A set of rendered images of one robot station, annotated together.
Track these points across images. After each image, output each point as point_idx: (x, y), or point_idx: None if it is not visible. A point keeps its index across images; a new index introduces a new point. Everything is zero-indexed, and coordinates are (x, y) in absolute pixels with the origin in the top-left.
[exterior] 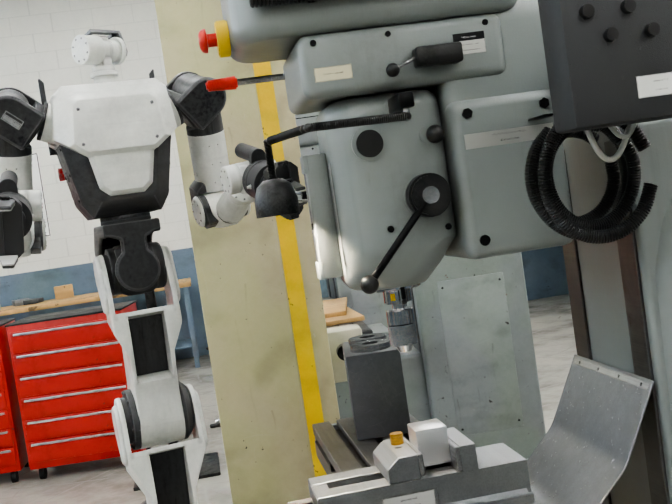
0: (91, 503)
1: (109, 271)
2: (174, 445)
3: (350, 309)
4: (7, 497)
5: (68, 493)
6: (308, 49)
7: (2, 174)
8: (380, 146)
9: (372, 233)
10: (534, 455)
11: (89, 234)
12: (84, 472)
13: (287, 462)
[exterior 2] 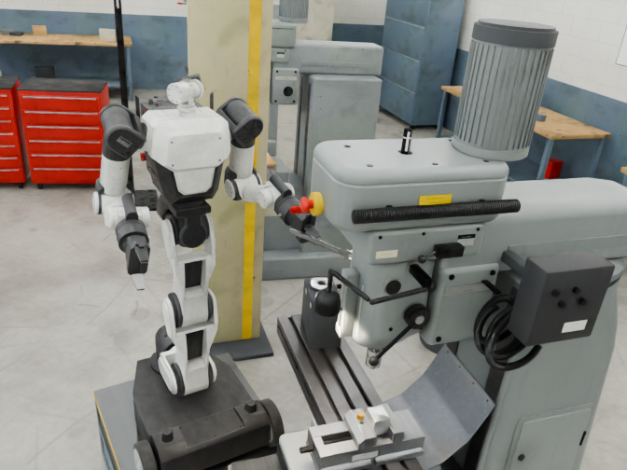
0: (77, 219)
1: (174, 234)
2: (200, 328)
3: None
4: (18, 201)
5: (61, 206)
6: (376, 241)
7: (124, 199)
8: (398, 289)
9: (380, 330)
10: (411, 389)
11: None
12: (68, 188)
13: (229, 268)
